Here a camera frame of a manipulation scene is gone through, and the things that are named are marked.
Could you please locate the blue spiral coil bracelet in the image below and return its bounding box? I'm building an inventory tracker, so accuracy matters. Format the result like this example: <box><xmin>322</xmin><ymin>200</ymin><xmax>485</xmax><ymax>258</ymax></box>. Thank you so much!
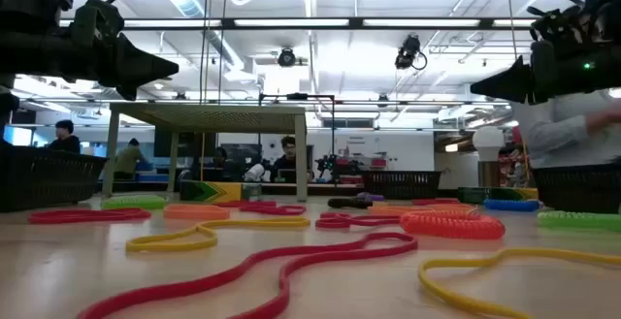
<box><xmin>483</xmin><ymin>198</ymin><xmax>541</xmax><ymax>213</ymax></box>

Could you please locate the black plastic basket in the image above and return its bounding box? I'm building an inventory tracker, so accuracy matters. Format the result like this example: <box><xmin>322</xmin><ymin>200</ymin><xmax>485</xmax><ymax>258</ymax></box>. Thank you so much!
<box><xmin>532</xmin><ymin>163</ymin><xmax>621</xmax><ymax>215</ymax></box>
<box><xmin>362</xmin><ymin>170</ymin><xmax>442</xmax><ymax>201</ymax></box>
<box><xmin>0</xmin><ymin>139</ymin><xmax>108</xmax><ymax>213</ymax></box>

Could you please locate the yellow rubber band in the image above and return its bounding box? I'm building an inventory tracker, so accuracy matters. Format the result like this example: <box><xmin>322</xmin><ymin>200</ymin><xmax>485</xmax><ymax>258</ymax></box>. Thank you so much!
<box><xmin>125</xmin><ymin>216</ymin><xmax>311</xmax><ymax>254</ymax></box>
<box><xmin>417</xmin><ymin>246</ymin><xmax>621</xmax><ymax>319</ymax></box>

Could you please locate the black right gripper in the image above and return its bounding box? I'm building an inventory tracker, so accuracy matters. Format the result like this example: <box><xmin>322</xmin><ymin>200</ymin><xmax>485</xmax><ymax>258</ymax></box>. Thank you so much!
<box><xmin>470</xmin><ymin>42</ymin><xmax>621</xmax><ymax>105</ymax></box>

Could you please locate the black wall monitor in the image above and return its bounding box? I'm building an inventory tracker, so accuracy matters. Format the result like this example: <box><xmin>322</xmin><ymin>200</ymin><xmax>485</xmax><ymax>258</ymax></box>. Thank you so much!
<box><xmin>153</xmin><ymin>127</ymin><xmax>218</xmax><ymax>159</ymax></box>

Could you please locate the white globe bulb lamp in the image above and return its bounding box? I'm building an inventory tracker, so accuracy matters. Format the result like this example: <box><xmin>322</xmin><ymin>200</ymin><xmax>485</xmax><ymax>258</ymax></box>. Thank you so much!
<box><xmin>472</xmin><ymin>125</ymin><xmax>506</xmax><ymax>188</ymax></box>

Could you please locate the orange rubber band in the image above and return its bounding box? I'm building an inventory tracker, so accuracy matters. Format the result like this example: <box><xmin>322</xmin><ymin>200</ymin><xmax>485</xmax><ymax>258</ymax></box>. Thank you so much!
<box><xmin>163</xmin><ymin>204</ymin><xmax>232</xmax><ymax>221</ymax></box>
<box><xmin>367</xmin><ymin>204</ymin><xmax>479</xmax><ymax>216</ymax></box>

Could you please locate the long red rubber band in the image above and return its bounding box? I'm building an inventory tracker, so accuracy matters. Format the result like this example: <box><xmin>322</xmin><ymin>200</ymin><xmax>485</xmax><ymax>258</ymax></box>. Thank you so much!
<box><xmin>76</xmin><ymin>232</ymin><xmax>419</xmax><ymax>319</ymax></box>

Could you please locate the green metal shelf riser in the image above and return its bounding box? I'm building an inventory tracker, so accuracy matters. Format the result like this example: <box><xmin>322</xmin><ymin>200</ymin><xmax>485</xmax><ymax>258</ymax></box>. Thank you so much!
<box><xmin>101</xmin><ymin>103</ymin><xmax>310</xmax><ymax>203</ymax></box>

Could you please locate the person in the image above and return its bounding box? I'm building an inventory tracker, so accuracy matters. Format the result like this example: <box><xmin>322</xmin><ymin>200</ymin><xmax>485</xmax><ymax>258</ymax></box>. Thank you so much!
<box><xmin>269</xmin><ymin>135</ymin><xmax>311</xmax><ymax>184</ymax></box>
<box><xmin>114</xmin><ymin>138</ymin><xmax>149</xmax><ymax>181</ymax></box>
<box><xmin>511</xmin><ymin>88</ymin><xmax>621</xmax><ymax>170</ymax></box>
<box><xmin>46</xmin><ymin>118</ymin><xmax>82</xmax><ymax>155</ymax></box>

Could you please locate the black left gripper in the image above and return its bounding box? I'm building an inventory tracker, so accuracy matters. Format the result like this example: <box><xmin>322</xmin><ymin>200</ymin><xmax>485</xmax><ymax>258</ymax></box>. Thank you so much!
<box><xmin>14</xmin><ymin>32</ymin><xmax>180</xmax><ymax>101</ymax></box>

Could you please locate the black overhead frame bar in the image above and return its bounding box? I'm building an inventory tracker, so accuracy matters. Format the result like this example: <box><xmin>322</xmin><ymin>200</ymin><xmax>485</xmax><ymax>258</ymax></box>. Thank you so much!
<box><xmin>57</xmin><ymin>16</ymin><xmax>538</xmax><ymax>31</ymax></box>

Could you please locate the Crayola crayon box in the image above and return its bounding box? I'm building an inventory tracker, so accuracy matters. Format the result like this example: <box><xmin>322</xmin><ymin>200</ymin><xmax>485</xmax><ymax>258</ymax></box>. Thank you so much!
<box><xmin>456</xmin><ymin>186</ymin><xmax>539</xmax><ymax>206</ymax></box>
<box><xmin>179</xmin><ymin>179</ymin><xmax>263</xmax><ymax>203</ymax></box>

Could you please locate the black ceiling camera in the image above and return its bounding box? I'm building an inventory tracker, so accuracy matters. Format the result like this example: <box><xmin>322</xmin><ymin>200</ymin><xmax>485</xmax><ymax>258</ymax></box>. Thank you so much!
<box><xmin>277</xmin><ymin>47</ymin><xmax>297</xmax><ymax>68</ymax></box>
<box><xmin>394</xmin><ymin>34</ymin><xmax>429</xmax><ymax>72</ymax></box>

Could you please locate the black spiral coil bracelet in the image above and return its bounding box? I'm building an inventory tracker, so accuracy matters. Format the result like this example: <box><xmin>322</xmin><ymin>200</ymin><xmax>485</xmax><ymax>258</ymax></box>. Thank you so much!
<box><xmin>327</xmin><ymin>196</ymin><xmax>374</xmax><ymax>210</ymax></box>

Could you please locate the green spiral coil bracelet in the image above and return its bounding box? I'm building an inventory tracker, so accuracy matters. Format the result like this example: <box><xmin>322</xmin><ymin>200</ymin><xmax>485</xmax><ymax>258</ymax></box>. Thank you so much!
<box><xmin>100</xmin><ymin>195</ymin><xmax>169</xmax><ymax>210</ymax></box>
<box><xmin>536</xmin><ymin>210</ymin><xmax>621</xmax><ymax>234</ymax></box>

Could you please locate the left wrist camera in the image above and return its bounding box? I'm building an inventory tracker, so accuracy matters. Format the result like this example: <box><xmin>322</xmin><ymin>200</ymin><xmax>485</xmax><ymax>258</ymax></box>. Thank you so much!
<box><xmin>72</xmin><ymin>0</ymin><xmax>125</xmax><ymax>51</ymax></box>

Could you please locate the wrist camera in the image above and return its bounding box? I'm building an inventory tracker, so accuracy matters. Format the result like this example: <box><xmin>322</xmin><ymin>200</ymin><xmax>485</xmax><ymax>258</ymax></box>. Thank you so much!
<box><xmin>527</xmin><ymin>6</ymin><xmax>591</xmax><ymax>58</ymax></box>
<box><xmin>72</xmin><ymin>0</ymin><xmax>125</xmax><ymax>51</ymax></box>

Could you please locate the orange spiral coil bracelet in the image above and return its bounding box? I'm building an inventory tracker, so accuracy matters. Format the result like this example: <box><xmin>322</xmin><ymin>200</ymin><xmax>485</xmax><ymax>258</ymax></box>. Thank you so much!
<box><xmin>400</xmin><ymin>210</ymin><xmax>507</xmax><ymax>241</ymax></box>

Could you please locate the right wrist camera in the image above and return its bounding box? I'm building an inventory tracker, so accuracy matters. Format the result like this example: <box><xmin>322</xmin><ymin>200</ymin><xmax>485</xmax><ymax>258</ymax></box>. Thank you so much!
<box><xmin>527</xmin><ymin>6</ymin><xmax>591</xmax><ymax>58</ymax></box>

